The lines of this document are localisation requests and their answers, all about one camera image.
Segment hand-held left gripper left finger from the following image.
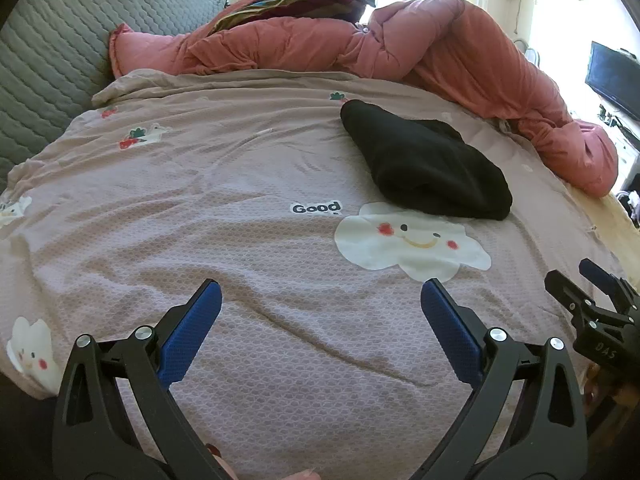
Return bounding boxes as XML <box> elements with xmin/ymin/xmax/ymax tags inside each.
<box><xmin>52</xmin><ymin>279</ymin><xmax>226</xmax><ymax>480</ymax></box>

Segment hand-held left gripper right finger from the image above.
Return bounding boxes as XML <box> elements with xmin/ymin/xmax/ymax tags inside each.
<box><xmin>417</xmin><ymin>277</ymin><xmax>588</xmax><ymax>480</ymax></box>

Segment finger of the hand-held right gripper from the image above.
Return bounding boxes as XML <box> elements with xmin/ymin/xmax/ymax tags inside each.
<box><xmin>544</xmin><ymin>269</ymin><xmax>598</xmax><ymax>322</ymax></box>
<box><xmin>579</xmin><ymin>258</ymin><xmax>640</xmax><ymax>311</ymax></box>

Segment black sweater with orange cuffs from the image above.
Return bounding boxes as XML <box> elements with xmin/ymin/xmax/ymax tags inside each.
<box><xmin>341</xmin><ymin>100</ymin><xmax>514</xmax><ymax>222</ymax></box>

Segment person's right hand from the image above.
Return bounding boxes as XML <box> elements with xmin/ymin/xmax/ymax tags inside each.
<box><xmin>582</xmin><ymin>366</ymin><xmax>631</xmax><ymax>418</ymax></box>

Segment person's left hand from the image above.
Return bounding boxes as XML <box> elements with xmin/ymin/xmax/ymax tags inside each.
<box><xmin>206</xmin><ymin>442</ymin><xmax>322</xmax><ymax>480</ymax></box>

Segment cream bed sheet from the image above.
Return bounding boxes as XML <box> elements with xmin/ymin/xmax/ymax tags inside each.
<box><xmin>570</xmin><ymin>180</ymin><xmax>640</xmax><ymax>281</ymax></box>

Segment white cabinet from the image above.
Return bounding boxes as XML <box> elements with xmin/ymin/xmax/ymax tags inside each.
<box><xmin>597</xmin><ymin>110</ymin><xmax>640</xmax><ymax>181</ymax></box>

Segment printed pinkish-grey blanket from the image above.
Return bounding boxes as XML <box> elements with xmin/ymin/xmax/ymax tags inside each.
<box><xmin>0</xmin><ymin>69</ymin><xmax>631</xmax><ymax>480</ymax></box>

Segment person's black pants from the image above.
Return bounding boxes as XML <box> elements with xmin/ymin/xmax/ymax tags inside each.
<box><xmin>0</xmin><ymin>370</ymin><xmax>61</xmax><ymax>480</ymax></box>

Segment black flat screen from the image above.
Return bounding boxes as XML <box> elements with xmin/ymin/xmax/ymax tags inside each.
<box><xmin>585</xmin><ymin>40</ymin><xmax>640</xmax><ymax>122</ymax></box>

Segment pink duvet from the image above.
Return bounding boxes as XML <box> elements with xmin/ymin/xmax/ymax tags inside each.
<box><xmin>109</xmin><ymin>0</ymin><xmax>620</xmax><ymax>198</ymax></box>

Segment grey quilted headboard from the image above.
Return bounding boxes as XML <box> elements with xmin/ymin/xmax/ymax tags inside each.
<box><xmin>0</xmin><ymin>0</ymin><xmax>233</xmax><ymax>193</ymax></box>

